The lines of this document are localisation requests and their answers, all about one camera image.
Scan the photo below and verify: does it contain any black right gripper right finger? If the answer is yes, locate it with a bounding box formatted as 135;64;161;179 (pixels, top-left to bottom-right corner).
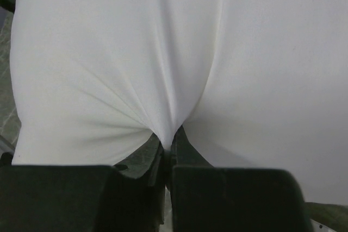
170;128;313;231

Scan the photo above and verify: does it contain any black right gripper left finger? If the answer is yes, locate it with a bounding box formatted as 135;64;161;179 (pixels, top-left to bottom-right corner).
1;135;165;231

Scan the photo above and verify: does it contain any white pillow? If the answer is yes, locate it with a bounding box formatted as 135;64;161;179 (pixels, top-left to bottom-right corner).
10;0;347;205

